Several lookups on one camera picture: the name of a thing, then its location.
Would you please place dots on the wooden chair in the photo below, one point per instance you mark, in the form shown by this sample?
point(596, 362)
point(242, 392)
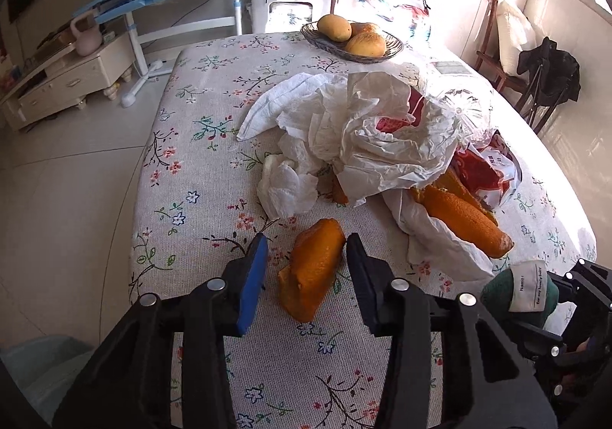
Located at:
point(490, 61)

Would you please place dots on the white paper towel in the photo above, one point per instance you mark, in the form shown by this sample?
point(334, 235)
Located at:
point(313, 140)

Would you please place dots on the green cloth with white label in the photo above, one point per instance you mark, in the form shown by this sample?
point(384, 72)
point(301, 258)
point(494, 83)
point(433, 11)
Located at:
point(497, 295)

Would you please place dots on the white cushion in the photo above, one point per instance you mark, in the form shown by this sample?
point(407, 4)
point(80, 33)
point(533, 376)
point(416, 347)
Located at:
point(511, 32)

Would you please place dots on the wicker fruit basket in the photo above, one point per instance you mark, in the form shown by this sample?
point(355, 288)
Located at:
point(330, 46)

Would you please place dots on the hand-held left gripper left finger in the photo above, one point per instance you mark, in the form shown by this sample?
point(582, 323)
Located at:
point(251, 288)

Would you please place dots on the yellow mango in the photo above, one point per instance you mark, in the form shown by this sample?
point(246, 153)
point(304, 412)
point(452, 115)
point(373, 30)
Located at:
point(367, 27)
point(366, 45)
point(334, 26)

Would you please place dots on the small orange peel piece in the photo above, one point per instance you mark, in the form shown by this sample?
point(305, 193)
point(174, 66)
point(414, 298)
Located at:
point(339, 192)

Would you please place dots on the pale teal bin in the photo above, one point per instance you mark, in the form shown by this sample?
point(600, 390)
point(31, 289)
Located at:
point(33, 362)

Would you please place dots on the flat white napkin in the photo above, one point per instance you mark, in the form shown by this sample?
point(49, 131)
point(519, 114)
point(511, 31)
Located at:
point(282, 104)

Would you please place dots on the white TV cabinet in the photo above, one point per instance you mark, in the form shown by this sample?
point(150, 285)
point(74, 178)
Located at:
point(62, 85)

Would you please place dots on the red and white packaging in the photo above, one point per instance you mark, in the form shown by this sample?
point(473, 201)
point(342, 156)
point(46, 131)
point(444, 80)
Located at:
point(483, 168)

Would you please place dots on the white paper sheet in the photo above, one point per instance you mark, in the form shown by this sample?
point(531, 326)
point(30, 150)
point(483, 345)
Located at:
point(430, 242)

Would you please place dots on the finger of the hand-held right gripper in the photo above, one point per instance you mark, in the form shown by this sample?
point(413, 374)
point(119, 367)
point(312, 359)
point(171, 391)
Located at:
point(588, 283)
point(545, 345)

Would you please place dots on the curved orange peel piece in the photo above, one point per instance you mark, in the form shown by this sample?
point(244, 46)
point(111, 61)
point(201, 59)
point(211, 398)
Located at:
point(461, 185)

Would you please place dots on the chunky orange peel piece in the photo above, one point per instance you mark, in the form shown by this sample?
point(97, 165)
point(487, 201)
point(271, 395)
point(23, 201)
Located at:
point(313, 276)

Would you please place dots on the pink kettlebell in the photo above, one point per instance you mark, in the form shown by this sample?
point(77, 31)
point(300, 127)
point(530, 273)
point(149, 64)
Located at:
point(86, 39)

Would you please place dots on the floral tablecloth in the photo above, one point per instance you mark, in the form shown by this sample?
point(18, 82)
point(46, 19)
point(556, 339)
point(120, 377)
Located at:
point(205, 171)

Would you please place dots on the black folding chair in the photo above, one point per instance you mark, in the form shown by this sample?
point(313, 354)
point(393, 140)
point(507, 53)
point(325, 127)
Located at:
point(540, 111)

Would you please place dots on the white plastic bag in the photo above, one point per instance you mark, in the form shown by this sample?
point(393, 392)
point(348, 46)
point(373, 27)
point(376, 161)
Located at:
point(397, 147)

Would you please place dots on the white tissue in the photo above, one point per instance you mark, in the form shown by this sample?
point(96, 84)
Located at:
point(287, 190)

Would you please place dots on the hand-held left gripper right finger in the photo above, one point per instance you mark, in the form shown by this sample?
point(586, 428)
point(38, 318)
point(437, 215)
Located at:
point(361, 278)

